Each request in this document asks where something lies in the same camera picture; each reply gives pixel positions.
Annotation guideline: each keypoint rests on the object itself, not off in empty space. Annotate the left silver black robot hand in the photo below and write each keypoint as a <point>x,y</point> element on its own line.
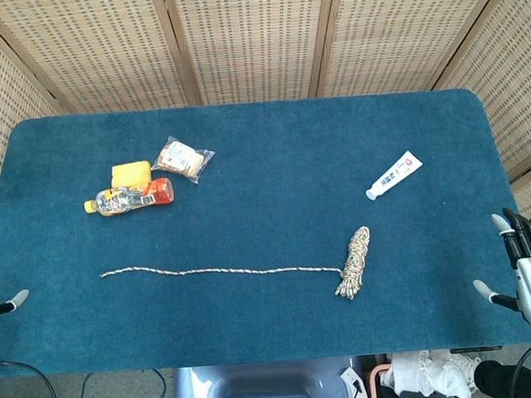
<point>18,297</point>

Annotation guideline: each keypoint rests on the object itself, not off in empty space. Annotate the black shoe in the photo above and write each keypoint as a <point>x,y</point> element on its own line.
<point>492,379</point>

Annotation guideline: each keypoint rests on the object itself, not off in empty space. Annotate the orange drink plastic bottle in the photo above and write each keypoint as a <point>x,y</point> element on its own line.
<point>129,199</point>

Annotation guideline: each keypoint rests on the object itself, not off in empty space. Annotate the crumpled white cloth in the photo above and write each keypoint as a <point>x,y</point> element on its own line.
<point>423,374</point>

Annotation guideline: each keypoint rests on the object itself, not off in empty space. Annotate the yellow sponge block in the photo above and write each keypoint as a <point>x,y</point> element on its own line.
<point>129,173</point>

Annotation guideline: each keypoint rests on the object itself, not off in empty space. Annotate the white toothpaste tube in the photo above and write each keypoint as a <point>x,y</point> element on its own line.
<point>396,175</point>

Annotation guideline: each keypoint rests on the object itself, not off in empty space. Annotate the white socket with black plug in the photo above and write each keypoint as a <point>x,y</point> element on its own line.
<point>348,377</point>

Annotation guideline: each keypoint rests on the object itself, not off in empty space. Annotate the clear snack packet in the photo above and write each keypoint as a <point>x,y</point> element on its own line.
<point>180,158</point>

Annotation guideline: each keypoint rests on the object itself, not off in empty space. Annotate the blue-grey robot torso base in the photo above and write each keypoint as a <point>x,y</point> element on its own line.
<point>260,390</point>

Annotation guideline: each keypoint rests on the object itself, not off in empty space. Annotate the dark blue carpet table cover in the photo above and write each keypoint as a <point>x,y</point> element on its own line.
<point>263,162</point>

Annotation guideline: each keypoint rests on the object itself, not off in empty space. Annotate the pink tubular stool frame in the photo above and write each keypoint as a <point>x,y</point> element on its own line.
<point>373,383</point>

